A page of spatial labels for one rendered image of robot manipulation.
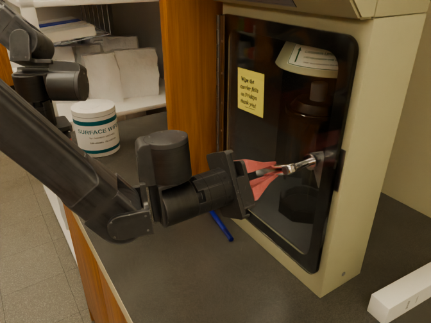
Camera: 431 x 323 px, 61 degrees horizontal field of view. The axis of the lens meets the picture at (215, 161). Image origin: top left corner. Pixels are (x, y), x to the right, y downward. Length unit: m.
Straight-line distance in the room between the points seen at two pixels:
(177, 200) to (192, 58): 0.36
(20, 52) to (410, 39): 0.62
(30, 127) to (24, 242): 2.09
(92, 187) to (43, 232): 2.09
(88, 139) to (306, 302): 0.78
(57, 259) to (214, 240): 1.60
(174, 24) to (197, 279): 0.49
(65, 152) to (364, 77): 0.38
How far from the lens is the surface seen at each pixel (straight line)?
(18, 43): 0.75
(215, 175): 0.52
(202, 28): 0.77
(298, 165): 0.55
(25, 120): 0.45
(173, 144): 0.45
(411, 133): 1.00
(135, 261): 0.78
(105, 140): 1.16
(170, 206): 0.48
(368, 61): 0.51
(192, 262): 0.76
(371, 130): 0.57
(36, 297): 2.14
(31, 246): 2.46
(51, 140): 0.45
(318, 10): 0.51
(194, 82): 0.78
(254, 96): 0.65
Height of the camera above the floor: 1.46
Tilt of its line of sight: 28 degrees down
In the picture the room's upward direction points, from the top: straight up
